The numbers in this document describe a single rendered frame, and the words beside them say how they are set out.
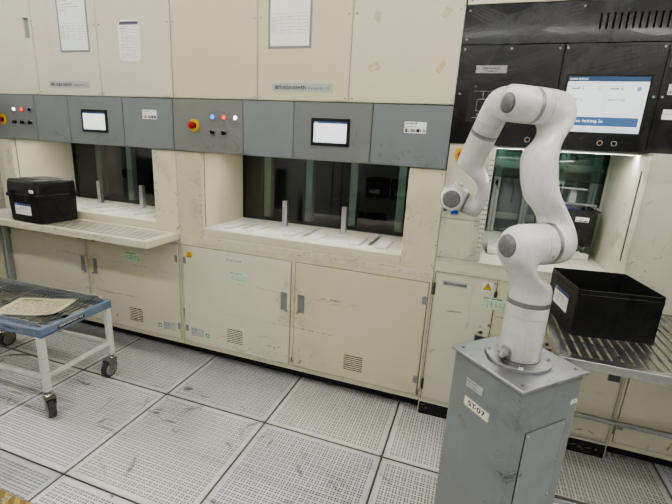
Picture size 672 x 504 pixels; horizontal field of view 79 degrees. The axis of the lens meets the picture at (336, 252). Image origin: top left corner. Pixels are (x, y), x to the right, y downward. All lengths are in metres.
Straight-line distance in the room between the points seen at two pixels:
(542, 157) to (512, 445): 0.80
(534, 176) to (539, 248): 0.20
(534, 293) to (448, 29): 1.22
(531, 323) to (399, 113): 1.12
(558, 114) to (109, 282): 2.72
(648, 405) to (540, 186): 1.38
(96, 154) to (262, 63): 1.80
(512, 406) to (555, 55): 1.37
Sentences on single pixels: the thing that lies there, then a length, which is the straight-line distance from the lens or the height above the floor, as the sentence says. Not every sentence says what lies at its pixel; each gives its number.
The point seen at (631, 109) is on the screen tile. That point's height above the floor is 1.56.
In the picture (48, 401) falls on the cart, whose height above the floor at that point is 0.09.
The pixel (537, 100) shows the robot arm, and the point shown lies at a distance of 1.28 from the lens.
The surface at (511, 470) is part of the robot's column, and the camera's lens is 1.42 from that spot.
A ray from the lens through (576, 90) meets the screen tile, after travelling 2.01.
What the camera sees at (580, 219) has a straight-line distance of 2.36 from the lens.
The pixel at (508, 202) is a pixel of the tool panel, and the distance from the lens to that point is 2.89.
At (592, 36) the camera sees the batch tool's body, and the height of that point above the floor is 1.82.
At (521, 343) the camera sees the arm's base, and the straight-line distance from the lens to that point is 1.34.
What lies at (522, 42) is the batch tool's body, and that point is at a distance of 2.02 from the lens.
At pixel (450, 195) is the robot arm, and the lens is 1.53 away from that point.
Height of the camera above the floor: 1.38
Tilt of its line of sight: 15 degrees down
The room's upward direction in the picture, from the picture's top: 3 degrees clockwise
